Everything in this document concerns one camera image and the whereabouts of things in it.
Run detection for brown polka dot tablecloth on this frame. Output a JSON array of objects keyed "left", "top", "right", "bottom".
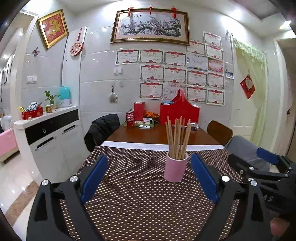
[{"left": 59, "top": 146, "right": 245, "bottom": 241}]

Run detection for person's right hand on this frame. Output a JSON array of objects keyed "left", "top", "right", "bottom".
[{"left": 270, "top": 217, "right": 293, "bottom": 241}]

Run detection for gold framed red picture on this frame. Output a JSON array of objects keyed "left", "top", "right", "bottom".
[{"left": 37, "top": 9, "right": 70, "bottom": 50}]

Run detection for group of wall certificates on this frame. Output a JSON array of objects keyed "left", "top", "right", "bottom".
[{"left": 115, "top": 31, "right": 225, "bottom": 106}]

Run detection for red heart door ornament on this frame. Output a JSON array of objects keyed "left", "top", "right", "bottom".
[{"left": 240, "top": 74, "right": 256, "bottom": 100}]

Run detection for framed plum blossom painting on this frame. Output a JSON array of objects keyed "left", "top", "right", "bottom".
[{"left": 110, "top": 8, "right": 190, "bottom": 45}]

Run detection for red upright box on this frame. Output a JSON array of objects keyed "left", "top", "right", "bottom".
[{"left": 134, "top": 102, "right": 146, "bottom": 121}]

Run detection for teal white appliance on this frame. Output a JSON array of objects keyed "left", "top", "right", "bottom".
[{"left": 59, "top": 86, "right": 72, "bottom": 107}]

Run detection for round red wall ornament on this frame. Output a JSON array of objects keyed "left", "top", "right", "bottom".
[{"left": 70, "top": 27, "right": 83, "bottom": 56}]

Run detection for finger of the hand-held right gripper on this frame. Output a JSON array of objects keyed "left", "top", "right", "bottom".
[
  {"left": 257, "top": 147, "right": 296, "bottom": 176},
  {"left": 228, "top": 153, "right": 290, "bottom": 184}
]

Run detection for white door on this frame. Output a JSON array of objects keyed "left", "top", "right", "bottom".
[{"left": 231, "top": 46, "right": 260, "bottom": 144}]

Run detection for red tissue box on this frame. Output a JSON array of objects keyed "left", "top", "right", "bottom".
[{"left": 21, "top": 105, "right": 43, "bottom": 120}]

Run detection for small potted plant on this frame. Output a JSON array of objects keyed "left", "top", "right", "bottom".
[{"left": 44, "top": 90, "right": 60, "bottom": 113}]

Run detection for red gift bag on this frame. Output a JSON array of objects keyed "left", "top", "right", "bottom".
[{"left": 159, "top": 89, "right": 200, "bottom": 124}]

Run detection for orange snack bag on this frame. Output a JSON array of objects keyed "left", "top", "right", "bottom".
[{"left": 144, "top": 110, "right": 160, "bottom": 123}]

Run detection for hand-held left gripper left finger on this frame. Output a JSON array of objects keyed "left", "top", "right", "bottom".
[{"left": 26, "top": 154, "right": 109, "bottom": 241}]

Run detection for hanging silver wall ornament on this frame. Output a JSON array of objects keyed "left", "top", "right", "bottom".
[{"left": 109, "top": 85, "right": 118, "bottom": 103}]

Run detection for pink cylindrical cup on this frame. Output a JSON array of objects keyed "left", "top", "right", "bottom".
[{"left": 164, "top": 151, "right": 189, "bottom": 183}]

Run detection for black jacket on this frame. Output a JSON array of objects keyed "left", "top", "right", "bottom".
[{"left": 84, "top": 113, "right": 121, "bottom": 153}]

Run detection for grey garment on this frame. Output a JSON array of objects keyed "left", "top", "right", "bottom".
[{"left": 225, "top": 136, "right": 271, "bottom": 173}]

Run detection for brown wooden chair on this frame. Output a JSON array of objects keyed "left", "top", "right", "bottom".
[{"left": 207, "top": 120, "right": 233, "bottom": 146}]

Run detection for white black sideboard cabinet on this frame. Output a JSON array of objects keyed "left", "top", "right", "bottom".
[{"left": 13, "top": 105, "right": 79, "bottom": 183}]

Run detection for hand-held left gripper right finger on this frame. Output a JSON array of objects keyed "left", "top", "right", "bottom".
[{"left": 190, "top": 153, "right": 272, "bottom": 241}]

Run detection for red soda can pack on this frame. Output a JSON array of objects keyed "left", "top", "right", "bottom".
[{"left": 125, "top": 111, "right": 135, "bottom": 128}]

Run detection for green sheer curtain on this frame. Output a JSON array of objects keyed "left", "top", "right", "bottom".
[{"left": 232, "top": 37, "right": 269, "bottom": 146}]

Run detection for pink cushioned furniture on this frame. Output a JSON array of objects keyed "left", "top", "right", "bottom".
[{"left": 0, "top": 128, "right": 19, "bottom": 158}]

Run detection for bunch of wooden chopsticks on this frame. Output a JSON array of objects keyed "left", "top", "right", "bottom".
[{"left": 165, "top": 116, "right": 191, "bottom": 160}]

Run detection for small wall photos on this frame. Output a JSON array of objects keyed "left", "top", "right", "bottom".
[{"left": 225, "top": 64, "right": 234, "bottom": 80}]

